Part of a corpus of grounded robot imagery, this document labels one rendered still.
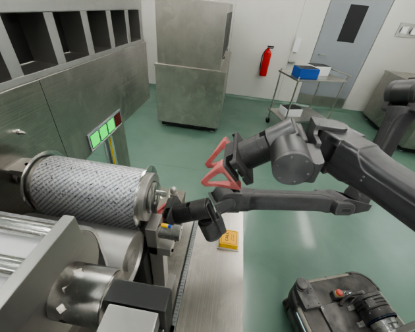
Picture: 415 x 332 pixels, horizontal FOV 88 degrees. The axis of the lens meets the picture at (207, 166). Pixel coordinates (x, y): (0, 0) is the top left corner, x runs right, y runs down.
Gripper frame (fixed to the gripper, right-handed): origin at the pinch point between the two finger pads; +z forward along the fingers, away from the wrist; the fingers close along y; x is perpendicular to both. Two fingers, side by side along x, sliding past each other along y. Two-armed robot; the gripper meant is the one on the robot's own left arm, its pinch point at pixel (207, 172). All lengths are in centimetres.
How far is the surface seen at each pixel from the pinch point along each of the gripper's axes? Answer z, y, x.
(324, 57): -96, 447, -153
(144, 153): 165, 180, -46
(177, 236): 13.3, -7.0, -8.0
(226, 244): 20.0, 9.6, -38.2
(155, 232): 16.6, -7.7, -4.0
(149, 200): 13.3, -4.5, 2.6
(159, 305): -6.8, -29.2, 9.1
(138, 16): 24, 85, 43
